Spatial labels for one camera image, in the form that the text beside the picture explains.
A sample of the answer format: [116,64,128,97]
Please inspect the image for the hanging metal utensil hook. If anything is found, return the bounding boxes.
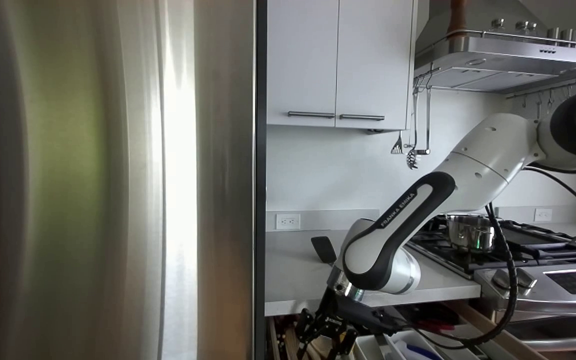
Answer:
[389,89,431,170]

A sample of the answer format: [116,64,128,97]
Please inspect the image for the wall power outlet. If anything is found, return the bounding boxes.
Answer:
[273,214,301,233]

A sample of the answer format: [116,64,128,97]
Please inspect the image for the stainless steel gas range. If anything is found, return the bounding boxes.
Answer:
[408,219,576,355]

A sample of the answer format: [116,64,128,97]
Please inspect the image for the black spatula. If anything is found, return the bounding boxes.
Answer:
[312,237,335,265]

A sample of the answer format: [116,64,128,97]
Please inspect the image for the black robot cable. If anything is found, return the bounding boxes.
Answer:
[405,163,576,351]

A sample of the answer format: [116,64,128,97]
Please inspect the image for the stainless steel refrigerator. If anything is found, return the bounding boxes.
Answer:
[0,0,267,360]

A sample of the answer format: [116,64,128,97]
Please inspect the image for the stainless range hood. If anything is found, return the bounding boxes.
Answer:
[414,0,576,93]

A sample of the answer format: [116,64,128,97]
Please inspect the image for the white cutlery tray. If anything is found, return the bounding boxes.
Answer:
[353,325,513,360]

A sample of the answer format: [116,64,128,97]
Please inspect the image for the stainless steel pot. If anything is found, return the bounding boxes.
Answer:
[448,214,496,254]

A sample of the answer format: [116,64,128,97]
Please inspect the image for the black cast iron griddle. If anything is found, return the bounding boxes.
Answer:
[502,222,576,250]

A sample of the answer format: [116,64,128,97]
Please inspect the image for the white upper cabinet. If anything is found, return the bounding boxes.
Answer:
[267,0,417,133]

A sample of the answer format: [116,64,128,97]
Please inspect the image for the open wooden kitchen drawer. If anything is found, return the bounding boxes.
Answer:
[263,300,546,360]

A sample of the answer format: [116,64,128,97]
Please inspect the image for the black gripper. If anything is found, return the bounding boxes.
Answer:
[313,288,405,335]

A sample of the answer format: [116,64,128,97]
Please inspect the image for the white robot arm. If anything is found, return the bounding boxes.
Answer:
[313,95,576,335]

